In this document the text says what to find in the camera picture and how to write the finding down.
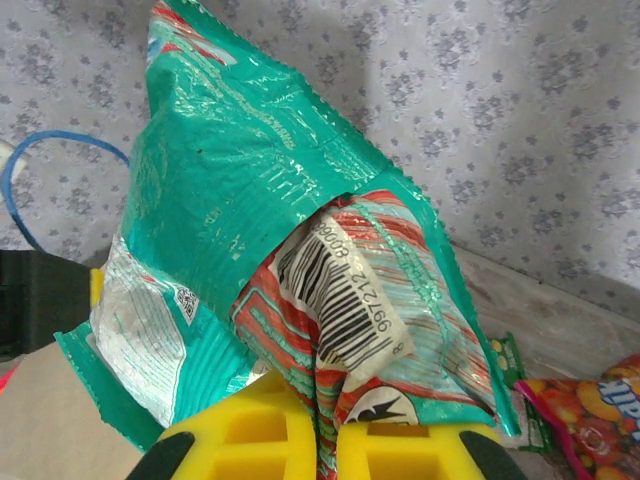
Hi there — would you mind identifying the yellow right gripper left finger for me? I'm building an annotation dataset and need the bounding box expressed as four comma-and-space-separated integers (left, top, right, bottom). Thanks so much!
127, 370, 320, 480

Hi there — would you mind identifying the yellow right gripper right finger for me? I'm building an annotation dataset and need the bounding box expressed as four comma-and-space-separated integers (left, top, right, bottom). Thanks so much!
336, 422, 529, 480

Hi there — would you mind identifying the green snack packet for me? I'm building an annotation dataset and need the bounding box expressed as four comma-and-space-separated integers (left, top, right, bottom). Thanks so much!
487, 332, 554, 454

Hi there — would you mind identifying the blue checkered paper bag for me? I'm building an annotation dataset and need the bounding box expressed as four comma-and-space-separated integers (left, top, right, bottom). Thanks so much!
0, 129, 169, 480

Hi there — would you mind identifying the teal snack packet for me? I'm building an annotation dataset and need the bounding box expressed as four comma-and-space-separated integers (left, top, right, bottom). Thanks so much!
53, 0, 524, 480

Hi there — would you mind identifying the colourful fruit candy bag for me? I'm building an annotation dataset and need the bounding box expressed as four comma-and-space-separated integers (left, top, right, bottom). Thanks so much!
514, 354, 640, 480

